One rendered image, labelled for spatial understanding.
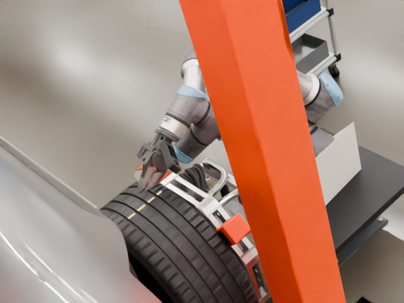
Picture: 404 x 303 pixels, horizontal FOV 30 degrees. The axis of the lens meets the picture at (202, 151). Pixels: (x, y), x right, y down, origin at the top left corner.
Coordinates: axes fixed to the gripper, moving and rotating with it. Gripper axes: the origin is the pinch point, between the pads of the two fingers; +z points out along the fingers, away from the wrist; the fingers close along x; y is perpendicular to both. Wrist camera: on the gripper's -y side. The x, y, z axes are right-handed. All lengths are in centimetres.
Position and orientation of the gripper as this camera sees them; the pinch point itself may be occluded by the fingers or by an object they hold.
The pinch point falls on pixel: (142, 190)
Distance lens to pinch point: 242.1
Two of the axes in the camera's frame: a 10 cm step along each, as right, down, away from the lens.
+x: -6.2, -4.0, -6.8
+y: -6.2, -2.9, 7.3
